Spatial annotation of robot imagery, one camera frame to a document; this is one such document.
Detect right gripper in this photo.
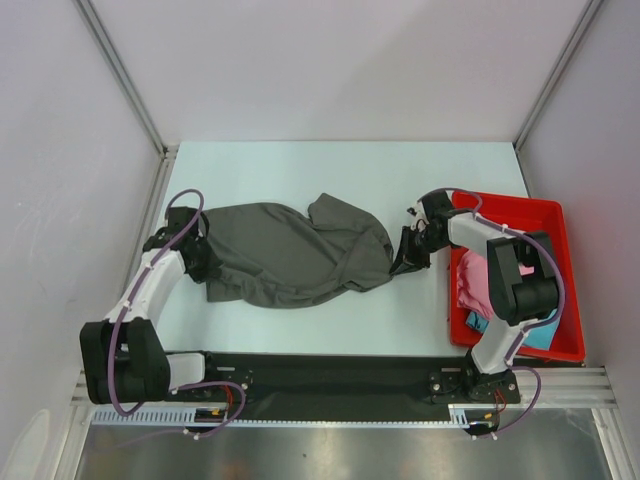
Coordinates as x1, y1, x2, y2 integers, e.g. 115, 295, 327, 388
390, 225, 449, 275

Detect dark grey t shirt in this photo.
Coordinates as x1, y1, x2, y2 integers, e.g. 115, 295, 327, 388
205, 193, 394, 309

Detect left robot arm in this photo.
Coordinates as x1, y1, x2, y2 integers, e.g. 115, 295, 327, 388
79, 207, 222, 406

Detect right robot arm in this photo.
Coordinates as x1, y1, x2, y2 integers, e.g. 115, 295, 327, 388
390, 188, 566, 403

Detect pink t shirt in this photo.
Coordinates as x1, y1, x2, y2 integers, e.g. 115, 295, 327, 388
457, 251, 534, 324

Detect red plastic bin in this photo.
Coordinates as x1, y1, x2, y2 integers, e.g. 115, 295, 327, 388
449, 193, 586, 363

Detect blue t shirt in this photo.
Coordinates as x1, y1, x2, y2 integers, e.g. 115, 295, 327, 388
466, 310, 560, 350

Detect left aluminium corner post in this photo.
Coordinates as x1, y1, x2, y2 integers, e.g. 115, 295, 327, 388
72, 0, 179, 161

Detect aluminium corner post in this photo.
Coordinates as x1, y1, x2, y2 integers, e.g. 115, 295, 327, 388
513, 0, 609, 151
72, 0, 179, 161

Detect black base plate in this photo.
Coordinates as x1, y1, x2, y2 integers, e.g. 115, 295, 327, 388
162, 349, 521, 422

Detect right cable duct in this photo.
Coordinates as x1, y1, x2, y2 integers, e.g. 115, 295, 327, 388
448, 403, 502, 430

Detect cable duct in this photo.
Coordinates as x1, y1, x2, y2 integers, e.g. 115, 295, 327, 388
91, 404, 231, 428
448, 403, 502, 430

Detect left cable duct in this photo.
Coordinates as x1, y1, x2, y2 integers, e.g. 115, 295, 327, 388
91, 404, 231, 428

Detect right aluminium corner post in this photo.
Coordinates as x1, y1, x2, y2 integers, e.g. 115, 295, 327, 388
513, 0, 609, 151

